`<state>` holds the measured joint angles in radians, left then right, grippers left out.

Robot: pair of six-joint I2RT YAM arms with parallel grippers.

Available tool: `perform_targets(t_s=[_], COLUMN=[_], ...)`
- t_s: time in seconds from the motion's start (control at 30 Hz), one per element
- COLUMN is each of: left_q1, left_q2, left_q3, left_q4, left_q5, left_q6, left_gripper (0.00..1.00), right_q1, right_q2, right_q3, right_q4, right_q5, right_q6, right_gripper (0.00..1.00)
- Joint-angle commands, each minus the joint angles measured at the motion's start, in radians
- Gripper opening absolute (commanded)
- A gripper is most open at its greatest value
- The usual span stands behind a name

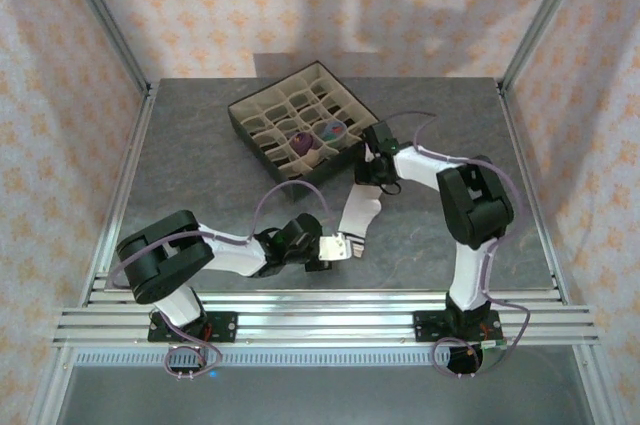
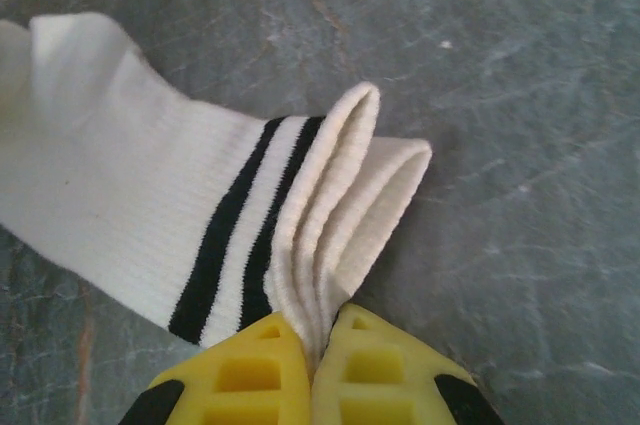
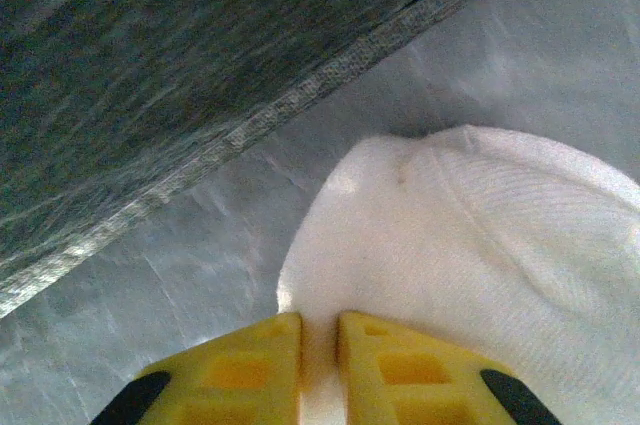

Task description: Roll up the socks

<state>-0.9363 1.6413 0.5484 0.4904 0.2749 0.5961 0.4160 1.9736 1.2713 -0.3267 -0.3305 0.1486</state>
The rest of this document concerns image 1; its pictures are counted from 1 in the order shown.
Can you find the aluminium upright frame post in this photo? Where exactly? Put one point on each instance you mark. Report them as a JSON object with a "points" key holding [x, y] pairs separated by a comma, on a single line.
{"points": [[106, 20], [542, 20]]}

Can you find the dark fabric divided organizer box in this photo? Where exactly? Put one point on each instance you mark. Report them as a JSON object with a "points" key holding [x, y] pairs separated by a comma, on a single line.
{"points": [[250, 139]]}

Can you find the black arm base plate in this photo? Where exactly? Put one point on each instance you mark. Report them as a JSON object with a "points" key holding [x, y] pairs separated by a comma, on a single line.
{"points": [[425, 325], [225, 325]]}

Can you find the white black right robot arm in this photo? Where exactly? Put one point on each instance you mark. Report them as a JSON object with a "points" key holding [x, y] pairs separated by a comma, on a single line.
{"points": [[420, 170]]}

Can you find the wide aluminium base beam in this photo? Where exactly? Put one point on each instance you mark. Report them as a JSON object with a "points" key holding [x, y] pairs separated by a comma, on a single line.
{"points": [[325, 330]]}

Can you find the grey metal lower panel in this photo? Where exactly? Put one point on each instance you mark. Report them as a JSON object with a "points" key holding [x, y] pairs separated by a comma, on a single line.
{"points": [[320, 395]]}

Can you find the blue orange green striped sock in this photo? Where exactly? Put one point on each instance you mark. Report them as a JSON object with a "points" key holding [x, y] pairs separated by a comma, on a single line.
{"points": [[332, 132]]}

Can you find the narrow aluminium base beam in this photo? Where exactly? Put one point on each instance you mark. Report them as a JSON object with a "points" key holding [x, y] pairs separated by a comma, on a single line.
{"points": [[325, 298]]}

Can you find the white sock with dark stripes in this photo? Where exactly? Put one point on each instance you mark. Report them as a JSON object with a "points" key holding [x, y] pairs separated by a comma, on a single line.
{"points": [[357, 210]]}

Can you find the small green circuit board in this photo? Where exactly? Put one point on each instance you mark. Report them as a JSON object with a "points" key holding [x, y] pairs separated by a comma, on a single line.
{"points": [[495, 344]]}

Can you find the purple ribbed sock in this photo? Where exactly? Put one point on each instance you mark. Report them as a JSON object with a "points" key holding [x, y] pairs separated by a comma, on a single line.
{"points": [[302, 145]]}

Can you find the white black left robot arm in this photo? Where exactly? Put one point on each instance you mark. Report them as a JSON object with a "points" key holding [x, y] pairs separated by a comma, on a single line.
{"points": [[230, 255]]}

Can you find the patterned fabric backdrop curtain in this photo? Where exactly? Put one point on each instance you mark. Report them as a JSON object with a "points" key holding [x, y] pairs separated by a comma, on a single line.
{"points": [[320, 5]]}

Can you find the aluminium side rail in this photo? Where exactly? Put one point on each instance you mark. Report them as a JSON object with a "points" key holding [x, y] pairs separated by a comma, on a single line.
{"points": [[552, 275], [125, 185]]}

